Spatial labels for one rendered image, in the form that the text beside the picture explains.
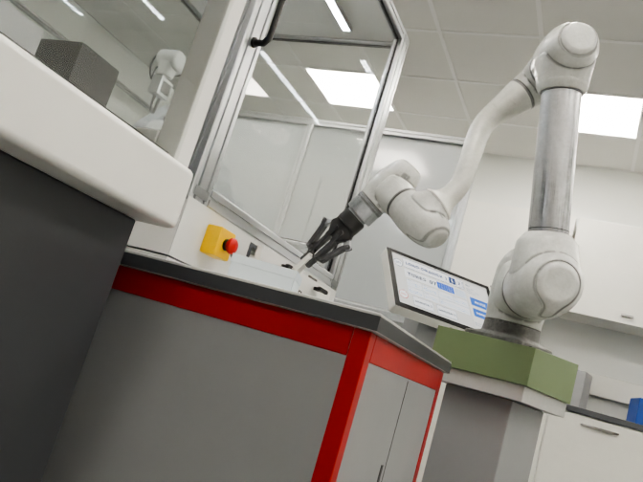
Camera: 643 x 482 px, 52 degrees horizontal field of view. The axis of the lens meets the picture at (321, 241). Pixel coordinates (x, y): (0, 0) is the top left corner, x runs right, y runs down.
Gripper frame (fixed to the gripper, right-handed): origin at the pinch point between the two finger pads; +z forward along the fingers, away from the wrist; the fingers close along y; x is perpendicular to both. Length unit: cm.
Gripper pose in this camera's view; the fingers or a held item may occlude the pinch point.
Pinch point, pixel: (303, 263)
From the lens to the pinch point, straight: 187.5
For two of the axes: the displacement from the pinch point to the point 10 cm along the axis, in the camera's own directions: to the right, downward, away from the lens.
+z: -7.4, 6.6, 0.8
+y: -5.7, -6.9, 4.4
